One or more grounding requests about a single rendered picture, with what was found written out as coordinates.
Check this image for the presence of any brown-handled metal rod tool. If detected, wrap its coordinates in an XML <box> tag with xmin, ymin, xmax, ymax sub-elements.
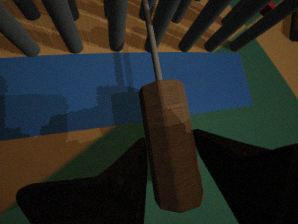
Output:
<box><xmin>139</xmin><ymin>0</ymin><xmax>204</xmax><ymax>213</ymax></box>

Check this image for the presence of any blue tape strip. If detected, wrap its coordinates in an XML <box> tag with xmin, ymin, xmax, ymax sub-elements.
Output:
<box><xmin>0</xmin><ymin>52</ymin><xmax>254</xmax><ymax>141</ymax></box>

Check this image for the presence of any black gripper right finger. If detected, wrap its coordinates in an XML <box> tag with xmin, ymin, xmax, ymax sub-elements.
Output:
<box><xmin>193</xmin><ymin>129</ymin><xmax>298</xmax><ymax>224</ymax></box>

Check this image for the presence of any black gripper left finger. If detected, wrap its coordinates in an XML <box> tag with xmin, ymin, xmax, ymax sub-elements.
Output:
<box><xmin>16</xmin><ymin>137</ymin><xmax>148</xmax><ymax>224</ymax></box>

